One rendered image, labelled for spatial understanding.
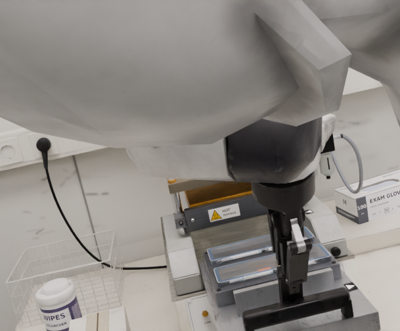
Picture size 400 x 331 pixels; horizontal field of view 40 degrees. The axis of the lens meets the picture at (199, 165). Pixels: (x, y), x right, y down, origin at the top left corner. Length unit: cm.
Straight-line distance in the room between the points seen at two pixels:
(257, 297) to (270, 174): 38
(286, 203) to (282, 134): 18
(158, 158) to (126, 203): 115
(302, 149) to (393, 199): 110
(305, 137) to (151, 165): 14
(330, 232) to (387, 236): 45
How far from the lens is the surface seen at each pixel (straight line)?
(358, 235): 148
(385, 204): 157
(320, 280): 85
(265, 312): 77
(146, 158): 51
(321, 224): 106
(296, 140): 47
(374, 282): 135
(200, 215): 107
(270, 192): 62
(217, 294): 87
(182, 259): 103
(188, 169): 51
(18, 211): 169
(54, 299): 127
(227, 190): 112
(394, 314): 123
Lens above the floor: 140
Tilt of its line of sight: 14 degrees down
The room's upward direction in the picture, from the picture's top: 12 degrees counter-clockwise
